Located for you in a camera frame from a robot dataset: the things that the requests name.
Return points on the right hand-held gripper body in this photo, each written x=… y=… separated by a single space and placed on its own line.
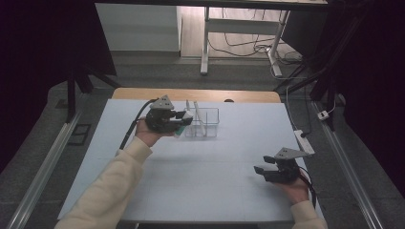
x=285 y=173

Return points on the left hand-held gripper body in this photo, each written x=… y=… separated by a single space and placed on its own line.
x=160 y=122

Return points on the translucent grey pen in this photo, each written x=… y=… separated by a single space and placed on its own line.
x=188 y=105

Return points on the clear plastic organizer box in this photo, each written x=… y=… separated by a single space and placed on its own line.
x=210 y=125

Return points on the person's left hand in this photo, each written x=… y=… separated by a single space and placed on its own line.
x=148 y=135

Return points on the person's right hand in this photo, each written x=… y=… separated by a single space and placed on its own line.
x=296 y=191

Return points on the white power strip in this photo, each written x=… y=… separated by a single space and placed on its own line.
x=302 y=138

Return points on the white table mat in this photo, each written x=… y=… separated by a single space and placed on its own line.
x=207 y=197

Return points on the small white adapter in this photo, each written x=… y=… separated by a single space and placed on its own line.
x=323 y=115

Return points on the black stand legs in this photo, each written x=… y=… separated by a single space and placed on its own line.
x=324 y=86
x=71 y=95

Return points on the white cabinet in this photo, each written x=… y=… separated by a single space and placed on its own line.
x=140 y=28

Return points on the black curtain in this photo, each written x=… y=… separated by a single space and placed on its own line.
x=379 y=79
x=38 y=47

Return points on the aluminium floor rail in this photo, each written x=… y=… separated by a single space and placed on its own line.
x=41 y=175
x=347 y=168

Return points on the white metal desk frame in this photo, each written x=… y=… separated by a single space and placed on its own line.
x=205 y=47

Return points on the black rectangular floor frame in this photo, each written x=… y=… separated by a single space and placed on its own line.
x=70 y=138

